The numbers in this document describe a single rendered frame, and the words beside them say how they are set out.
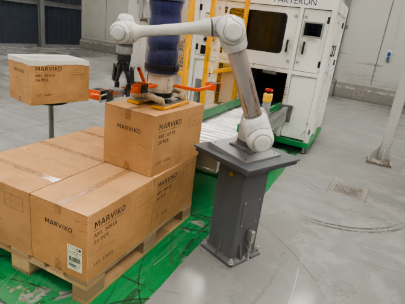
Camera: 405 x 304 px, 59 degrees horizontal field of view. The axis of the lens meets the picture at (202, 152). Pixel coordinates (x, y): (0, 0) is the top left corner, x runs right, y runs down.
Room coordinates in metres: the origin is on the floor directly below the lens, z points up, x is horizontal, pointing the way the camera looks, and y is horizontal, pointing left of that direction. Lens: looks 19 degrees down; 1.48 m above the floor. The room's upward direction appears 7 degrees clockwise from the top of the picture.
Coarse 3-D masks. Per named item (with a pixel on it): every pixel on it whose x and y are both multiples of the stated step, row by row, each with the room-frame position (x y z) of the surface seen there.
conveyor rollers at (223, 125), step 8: (240, 104) 4.80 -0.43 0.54; (224, 112) 4.21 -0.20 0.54; (232, 112) 4.27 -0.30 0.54; (240, 112) 4.32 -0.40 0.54; (208, 120) 3.71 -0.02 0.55; (216, 120) 3.77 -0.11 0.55; (224, 120) 3.82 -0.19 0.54; (232, 120) 3.88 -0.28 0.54; (208, 128) 3.40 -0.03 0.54; (216, 128) 3.46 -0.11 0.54; (224, 128) 3.45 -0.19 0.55; (232, 128) 3.50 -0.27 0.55; (200, 136) 3.13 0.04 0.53; (208, 136) 3.12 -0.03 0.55; (216, 136) 3.17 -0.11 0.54; (224, 136) 3.23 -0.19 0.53; (232, 136) 3.21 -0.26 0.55
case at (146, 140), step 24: (120, 120) 2.20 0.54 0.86; (144, 120) 2.11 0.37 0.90; (168, 120) 2.21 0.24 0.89; (192, 120) 2.48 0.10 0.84; (120, 144) 2.19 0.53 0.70; (144, 144) 2.11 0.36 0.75; (168, 144) 2.23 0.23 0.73; (192, 144) 2.51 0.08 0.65; (144, 168) 2.10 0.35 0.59; (168, 168) 2.25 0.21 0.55
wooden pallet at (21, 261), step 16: (160, 224) 2.20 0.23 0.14; (176, 224) 2.43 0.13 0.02; (144, 240) 2.01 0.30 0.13; (160, 240) 2.21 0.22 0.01; (16, 256) 1.74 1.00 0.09; (32, 256) 1.69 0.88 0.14; (128, 256) 1.97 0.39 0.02; (32, 272) 1.72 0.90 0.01; (112, 272) 1.80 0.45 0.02; (80, 288) 1.55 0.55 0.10; (96, 288) 1.60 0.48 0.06
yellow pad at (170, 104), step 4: (180, 100) 2.49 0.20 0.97; (184, 100) 2.52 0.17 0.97; (152, 104) 2.28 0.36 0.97; (156, 104) 2.28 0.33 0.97; (168, 104) 2.31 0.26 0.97; (172, 104) 2.35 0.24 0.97; (176, 104) 2.38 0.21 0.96; (180, 104) 2.43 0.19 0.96; (156, 108) 2.26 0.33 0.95; (160, 108) 2.24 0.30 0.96; (164, 108) 2.24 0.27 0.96; (168, 108) 2.28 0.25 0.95
